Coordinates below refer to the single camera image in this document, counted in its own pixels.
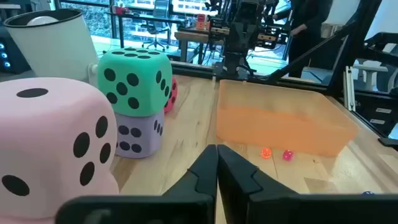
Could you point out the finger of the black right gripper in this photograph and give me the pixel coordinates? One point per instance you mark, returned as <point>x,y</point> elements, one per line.
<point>252,35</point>
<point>236,34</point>

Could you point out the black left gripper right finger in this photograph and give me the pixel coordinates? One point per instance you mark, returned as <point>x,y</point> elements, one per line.
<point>280,208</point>

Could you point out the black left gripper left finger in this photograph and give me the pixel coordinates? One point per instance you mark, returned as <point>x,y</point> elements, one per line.
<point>186,205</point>

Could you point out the small orange die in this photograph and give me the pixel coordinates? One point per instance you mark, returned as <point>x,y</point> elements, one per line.
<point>266,153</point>

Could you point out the orange plastic tray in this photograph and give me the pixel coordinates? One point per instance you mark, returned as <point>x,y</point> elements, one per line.
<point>280,130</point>

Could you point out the red foam die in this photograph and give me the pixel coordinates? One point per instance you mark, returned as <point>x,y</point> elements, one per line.
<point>175,92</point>

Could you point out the green foam die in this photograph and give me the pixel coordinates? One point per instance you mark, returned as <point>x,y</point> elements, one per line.
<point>146,90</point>

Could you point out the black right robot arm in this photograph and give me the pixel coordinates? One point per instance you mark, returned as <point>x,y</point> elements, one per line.
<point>234,62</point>

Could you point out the black spare robot arm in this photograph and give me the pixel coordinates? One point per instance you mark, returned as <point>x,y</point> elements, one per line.
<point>382,43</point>

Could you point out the small orange box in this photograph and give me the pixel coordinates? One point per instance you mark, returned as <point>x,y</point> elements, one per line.
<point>201,22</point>

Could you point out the wooden workbench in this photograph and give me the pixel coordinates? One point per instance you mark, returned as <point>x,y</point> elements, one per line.
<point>192,35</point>

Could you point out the small pink die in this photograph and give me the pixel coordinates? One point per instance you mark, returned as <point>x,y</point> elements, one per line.
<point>288,155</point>

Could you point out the grey office chair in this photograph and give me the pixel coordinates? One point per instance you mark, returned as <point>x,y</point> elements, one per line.
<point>160,12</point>

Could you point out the purple foam die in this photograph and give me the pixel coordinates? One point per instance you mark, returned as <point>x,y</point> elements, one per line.
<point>143,123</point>

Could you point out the silver aluminium profile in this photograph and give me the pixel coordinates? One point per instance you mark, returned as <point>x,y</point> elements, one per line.
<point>349,90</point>

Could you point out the black desk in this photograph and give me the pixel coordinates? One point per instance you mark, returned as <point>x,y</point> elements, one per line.
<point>120,31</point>

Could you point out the small red object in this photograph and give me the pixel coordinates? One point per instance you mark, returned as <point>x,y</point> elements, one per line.
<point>121,10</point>

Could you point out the office chair with white armrests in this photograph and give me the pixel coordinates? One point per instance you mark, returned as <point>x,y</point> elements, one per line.
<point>370,70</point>

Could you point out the black table clamp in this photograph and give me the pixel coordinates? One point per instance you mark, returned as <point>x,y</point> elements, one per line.
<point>390,142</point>

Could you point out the black drawer cabinet with labels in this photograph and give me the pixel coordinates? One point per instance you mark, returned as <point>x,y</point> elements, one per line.
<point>367,109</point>

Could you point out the white cylinder container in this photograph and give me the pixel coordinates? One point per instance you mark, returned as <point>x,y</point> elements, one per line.
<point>53,49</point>

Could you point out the white ball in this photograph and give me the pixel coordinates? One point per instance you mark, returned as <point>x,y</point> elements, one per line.
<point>42,20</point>

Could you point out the black computer with blue lights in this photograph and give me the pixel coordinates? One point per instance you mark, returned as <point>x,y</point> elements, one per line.
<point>12,56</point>

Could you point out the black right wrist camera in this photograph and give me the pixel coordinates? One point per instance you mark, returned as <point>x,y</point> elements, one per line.
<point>252,11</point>

